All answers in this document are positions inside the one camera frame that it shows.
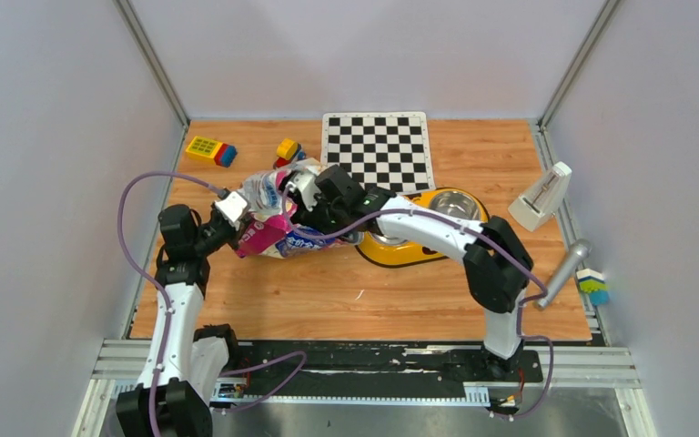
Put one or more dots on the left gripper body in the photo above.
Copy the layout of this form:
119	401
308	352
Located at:
215	234

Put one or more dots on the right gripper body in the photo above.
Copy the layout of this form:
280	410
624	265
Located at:
326	215

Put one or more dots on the pink pet food bag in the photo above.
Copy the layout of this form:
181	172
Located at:
271	229

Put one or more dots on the yellow double pet bowl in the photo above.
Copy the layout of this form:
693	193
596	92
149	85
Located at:
423	227

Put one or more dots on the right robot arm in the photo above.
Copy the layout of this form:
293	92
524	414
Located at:
498	268

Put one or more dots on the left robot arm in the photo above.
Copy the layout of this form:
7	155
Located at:
172	393

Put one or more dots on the black white chessboard mat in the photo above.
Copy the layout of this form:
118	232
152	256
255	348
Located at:
389	150

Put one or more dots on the toy block car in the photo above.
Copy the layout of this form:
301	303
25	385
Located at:
288	151

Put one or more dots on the silver microphone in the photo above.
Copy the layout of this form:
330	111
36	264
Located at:
577	253

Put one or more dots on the green blue block toy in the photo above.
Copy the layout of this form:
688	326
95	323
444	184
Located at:
592	283

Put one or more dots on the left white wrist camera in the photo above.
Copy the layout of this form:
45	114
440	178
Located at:
233	207

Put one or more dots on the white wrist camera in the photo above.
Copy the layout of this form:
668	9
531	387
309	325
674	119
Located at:
302	187
233	207

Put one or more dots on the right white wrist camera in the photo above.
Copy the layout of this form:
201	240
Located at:
302	187

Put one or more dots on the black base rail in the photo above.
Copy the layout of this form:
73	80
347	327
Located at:
416	372

